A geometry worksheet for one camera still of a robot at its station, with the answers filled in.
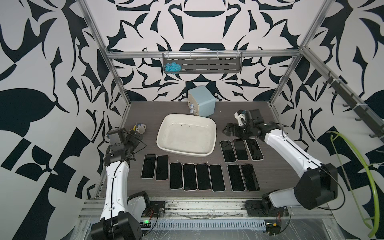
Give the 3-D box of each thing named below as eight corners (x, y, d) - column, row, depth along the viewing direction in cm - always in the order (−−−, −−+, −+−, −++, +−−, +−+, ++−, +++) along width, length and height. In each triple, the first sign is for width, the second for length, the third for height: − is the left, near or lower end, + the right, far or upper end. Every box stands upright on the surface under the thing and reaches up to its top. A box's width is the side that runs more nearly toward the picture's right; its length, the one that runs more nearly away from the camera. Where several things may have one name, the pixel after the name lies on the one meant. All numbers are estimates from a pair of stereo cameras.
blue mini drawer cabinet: (197, 123, 111) (198, 108, 98) (186, 105, 122) (186, 89, 109) (215, 117, 114) (217, 101, 102) (203, 100, 126) (204, 84, 113)
